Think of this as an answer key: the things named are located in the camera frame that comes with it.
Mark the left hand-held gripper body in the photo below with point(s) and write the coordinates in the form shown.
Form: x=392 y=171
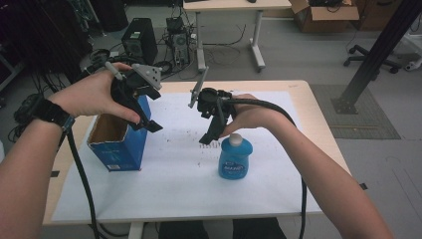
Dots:
x=139 y=81

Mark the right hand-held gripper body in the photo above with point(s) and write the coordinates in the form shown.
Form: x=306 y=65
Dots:
x=209 y=99

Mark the blue cardboard box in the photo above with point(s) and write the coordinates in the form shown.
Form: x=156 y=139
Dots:
x=122 y=146

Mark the blue bottle with white cap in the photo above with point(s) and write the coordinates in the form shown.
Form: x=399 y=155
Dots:
x=235 y=159

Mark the person's right hand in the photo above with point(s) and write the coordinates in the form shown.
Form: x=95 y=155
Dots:
x=252 y=116

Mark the person's left hand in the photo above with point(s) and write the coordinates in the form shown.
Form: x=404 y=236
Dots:
x=93 y=94

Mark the black computer tower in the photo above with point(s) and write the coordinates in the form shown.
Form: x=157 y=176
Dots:
x=139 y=41

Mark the open grey computer tower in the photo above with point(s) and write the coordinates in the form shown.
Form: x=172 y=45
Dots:
x=179 y=43

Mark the white paper sheet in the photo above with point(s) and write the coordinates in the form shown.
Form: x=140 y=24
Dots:
x=179 y=192

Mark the black wristwatch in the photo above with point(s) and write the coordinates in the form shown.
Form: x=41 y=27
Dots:
x=53 y=113

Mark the white-legged wooden table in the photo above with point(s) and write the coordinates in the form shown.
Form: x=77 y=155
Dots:
x=232 y=6

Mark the brown cardboard box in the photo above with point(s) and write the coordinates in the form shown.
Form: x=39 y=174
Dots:
x=325 y=16

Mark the grey floor mat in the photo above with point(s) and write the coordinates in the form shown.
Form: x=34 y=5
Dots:
x=365 y=126

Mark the black office chair base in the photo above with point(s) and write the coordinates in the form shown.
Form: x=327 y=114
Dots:
x=371 y=59

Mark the black metal post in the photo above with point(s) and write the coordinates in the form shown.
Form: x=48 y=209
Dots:
x=378 y=53

